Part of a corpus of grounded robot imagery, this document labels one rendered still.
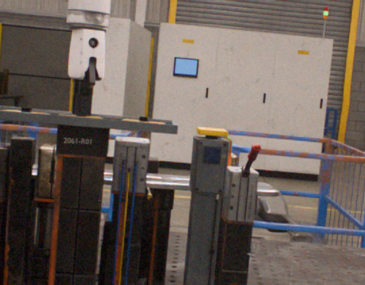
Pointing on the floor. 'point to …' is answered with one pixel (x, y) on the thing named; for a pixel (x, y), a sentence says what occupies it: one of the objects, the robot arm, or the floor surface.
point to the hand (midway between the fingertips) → (81, 104)
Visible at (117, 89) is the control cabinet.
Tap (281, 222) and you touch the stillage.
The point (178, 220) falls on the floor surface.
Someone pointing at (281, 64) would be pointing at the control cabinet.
